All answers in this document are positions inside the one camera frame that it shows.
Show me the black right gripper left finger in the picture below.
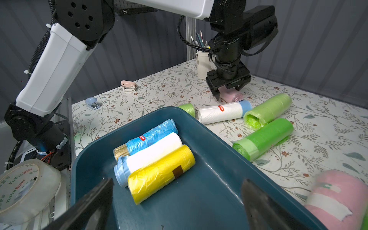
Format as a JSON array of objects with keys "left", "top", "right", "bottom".
[{"left": 45, "top": 178, "right": 114, "bottom": 230}]

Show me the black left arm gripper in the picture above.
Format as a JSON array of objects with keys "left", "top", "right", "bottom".
[{"left": 206, "top": 61, "right": 252, "bottom": 101}]

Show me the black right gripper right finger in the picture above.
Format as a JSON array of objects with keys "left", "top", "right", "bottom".
[{"left": 241, "top": 179, "right": 307, "bottom": 230}]

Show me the pink trash bag roll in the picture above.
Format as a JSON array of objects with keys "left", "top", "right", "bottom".
[
  {"left": 304, "top": 170, "right": 368, "bottom": 230},
  {"left": 218, "top": 86, "right": 243, "bottom": 103}
]

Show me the yellow trash bag roll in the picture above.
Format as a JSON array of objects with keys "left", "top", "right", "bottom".
[{"left": 127, "top": 145, "right": 196, "bottom": 205}]

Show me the white roll with blue end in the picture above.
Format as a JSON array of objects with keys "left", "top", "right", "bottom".
[{"left": 114, "top": 132, "right": 183, "bottom": 187}]

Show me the blue roll with gold end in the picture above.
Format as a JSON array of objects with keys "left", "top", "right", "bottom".
[{"left": 113, "top": 119, "right": 178, "bottom": 161}]

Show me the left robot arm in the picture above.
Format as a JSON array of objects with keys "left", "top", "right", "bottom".
[{"left": 4, "top": 1, "right": 278, "bottom": 171}]

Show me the white roll with red label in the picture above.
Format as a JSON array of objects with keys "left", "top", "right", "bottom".
[{"left": 198, "top": 100, "right": 252, "bottom": 125}]

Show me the pale green roll centre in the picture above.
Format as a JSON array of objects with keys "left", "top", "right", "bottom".
[{"left": 243, "top": 94, "right": 292, "bottom": 131}]

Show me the light green roll near box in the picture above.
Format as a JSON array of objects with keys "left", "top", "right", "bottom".
[{"left": 178, "top": 103, "right": 196, "bottom": 118}]

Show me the teal plastic storage box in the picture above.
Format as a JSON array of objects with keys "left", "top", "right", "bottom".
[{"left": 71, "top": 107, "right": 324, "bottom": 230}]

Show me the bright green roll centre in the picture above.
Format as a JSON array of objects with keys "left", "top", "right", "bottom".
[{"left": 232, "top": 118, "right": 294, "bottom": 162}]

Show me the clear packing tape roll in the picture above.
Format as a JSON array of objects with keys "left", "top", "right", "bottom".
[{"left": 1, "top": 159, "right": 61, "bottom": 225}]

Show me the white pen holder cup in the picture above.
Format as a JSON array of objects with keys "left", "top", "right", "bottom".
[{"left": 195, "top": 51, "right": 217, "bottom": 80}]

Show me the pens and pencils bunch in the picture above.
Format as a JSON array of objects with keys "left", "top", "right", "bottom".
[{"left": 190, "top": 30, "right": 210, "bottom": 49}]

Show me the pink small stapler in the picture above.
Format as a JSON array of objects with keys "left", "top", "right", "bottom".
[{"left": 121, "top": 80, "right": 138, "bottom": 92}]

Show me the blue small stapler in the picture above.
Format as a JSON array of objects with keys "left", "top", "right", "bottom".
[{"left": 85, "top": 97, "right": 101, "bottom": 110}]

